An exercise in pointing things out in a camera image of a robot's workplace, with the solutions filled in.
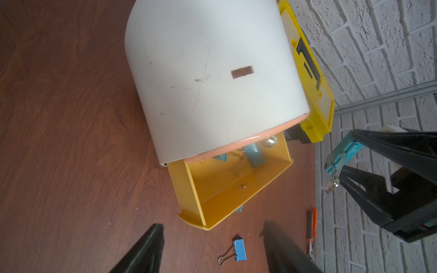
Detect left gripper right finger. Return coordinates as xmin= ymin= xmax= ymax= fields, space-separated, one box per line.
xmin=261 ymin=221 xmax=322 ymax=273

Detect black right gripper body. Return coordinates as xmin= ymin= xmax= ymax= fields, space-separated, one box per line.
xmin=381 ymin=167 xmax=437 ymax=243

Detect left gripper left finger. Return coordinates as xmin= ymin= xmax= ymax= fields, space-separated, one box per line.
xmin=110 ymin=224 xmax=165 ymax=273

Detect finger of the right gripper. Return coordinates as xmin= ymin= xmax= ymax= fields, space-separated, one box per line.
xmin=351 ymin=129 xmax=437 ymax=184
xmin=339 ymin=166 xmax=394 ymax=227

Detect blue binder clip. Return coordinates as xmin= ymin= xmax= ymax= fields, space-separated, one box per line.
xmin=217 ymin=235 xmax=247 ymax=266

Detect yellow drawer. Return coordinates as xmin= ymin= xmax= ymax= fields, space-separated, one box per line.
xmin=167 ymin=133 xmax=293 ymax=230

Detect orange top drawer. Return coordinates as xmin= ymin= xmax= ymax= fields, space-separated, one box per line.
xmin=184 ymin=112 xmax=310 ymax=163

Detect round white drawer cabinet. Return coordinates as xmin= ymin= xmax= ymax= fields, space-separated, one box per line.
xmin=125 ymin=1 xmax=310 ymax=165

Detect yellow black toolbox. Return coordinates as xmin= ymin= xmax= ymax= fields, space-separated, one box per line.
xmin=277 ymin=1 xmax=335 ymax=144

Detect orange handled pliers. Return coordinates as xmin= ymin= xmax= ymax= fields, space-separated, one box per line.
xmin=306 ymin=208 xmax=318 ymax=262

